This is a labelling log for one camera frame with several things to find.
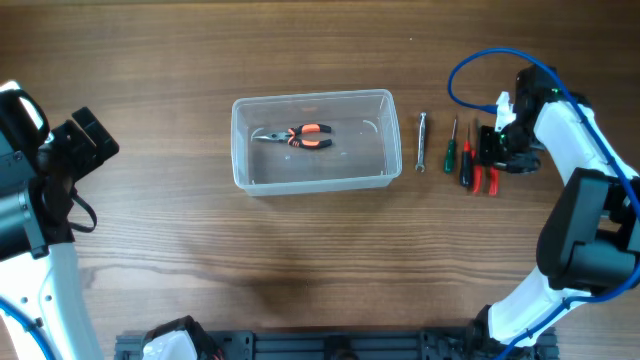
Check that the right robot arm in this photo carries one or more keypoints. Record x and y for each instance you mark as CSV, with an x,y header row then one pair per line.
x,y
589,245

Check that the red handled cutting pliers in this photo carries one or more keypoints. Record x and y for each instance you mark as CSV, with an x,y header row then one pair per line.
x,y
481,172

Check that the green handled screwdriver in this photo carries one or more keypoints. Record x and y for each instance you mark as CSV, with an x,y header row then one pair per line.
x,y
450,156

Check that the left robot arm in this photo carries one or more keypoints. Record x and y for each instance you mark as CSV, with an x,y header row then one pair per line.
x,y
42,304

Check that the small silver wrench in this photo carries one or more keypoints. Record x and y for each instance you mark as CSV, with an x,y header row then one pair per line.
x,y
420,164

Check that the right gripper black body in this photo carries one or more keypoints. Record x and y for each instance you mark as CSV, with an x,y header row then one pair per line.
x,y
511,148

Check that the orange black needle-nose pliers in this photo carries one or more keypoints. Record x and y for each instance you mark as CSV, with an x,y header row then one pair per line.
x,y
294,137

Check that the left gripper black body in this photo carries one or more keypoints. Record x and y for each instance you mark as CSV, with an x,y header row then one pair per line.
x,y
69,154

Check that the red and black screwdriver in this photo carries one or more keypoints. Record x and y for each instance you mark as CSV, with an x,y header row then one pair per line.
x,y
466,168

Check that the clear plastic container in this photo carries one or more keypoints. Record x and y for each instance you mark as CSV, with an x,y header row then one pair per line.
x,y
366,150

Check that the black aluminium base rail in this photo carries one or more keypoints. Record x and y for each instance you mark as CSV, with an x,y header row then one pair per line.
x,y
429,344

